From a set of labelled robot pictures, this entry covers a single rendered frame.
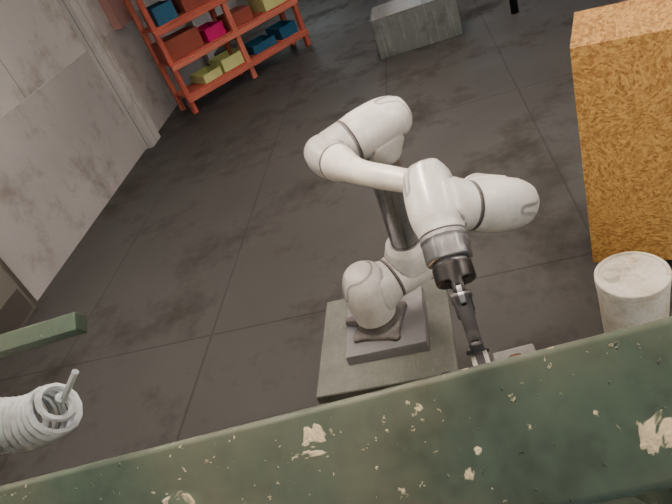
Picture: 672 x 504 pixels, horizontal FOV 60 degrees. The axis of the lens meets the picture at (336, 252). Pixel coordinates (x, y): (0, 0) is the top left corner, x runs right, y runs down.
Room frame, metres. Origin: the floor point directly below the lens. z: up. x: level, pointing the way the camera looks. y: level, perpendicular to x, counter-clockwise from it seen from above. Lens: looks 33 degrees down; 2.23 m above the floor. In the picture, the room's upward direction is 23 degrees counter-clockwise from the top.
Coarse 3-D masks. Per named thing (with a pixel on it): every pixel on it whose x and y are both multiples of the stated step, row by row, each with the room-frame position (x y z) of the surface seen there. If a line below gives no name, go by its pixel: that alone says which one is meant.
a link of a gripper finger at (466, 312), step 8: (456, 296) 0.74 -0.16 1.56; (464, 304) 0.74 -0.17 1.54; (464, 312) 0.72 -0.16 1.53; (472, 312) 0.72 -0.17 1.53; (464, 320) 0.72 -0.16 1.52; (472, 320) 0.71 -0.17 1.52; (464, 328) 0.71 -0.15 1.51; (472, 328) 0.70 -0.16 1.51; (472, 336) 0.70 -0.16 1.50; (480, 336) 0.69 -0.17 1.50
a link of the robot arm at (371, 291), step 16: (352, 272) 1.60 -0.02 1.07; (368, 272) 1.56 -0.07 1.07; (384, 272) 1.58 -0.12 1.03; (352, 288) 1.55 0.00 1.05; (368, 288) 1.53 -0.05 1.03; (384, 288) 1.54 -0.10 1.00; (400, 288) 1.55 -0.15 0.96; (352, 304) 1.55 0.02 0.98; (368, 304) 1.52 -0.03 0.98; (384, 304) 1.53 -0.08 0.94; (368, 320) 1.53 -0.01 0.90; (384, 320) 1.53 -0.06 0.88
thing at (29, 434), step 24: (72, 312) 0.52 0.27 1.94; (0, 336) 0.54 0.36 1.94; (24, 336) 0.53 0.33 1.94; (48, 336) 0.51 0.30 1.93; (72, 336) 0.52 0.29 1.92; (48, 384) 0.54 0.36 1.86; (72, 384) 0.51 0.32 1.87; (0, 408) 0.53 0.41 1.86; (24, 408) 0.51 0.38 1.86; (72, 408) 0.51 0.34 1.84; (0, 432) 0.51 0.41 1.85; (24, 432) 0.50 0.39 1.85; (48, 432) 0.49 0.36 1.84
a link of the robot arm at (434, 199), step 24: (408, 168) 0.99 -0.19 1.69; (432, 168) 0.95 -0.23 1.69; (408, 192) 0.95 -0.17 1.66; (432, 192) 0.91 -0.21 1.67; (456, 192) 0.90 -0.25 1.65; (480, 192) 0.91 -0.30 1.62; (408, 216) 0.93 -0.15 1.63; (432, 216) 0.88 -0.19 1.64; (456, 216) 0.87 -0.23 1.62; (480, 216) 0.89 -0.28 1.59
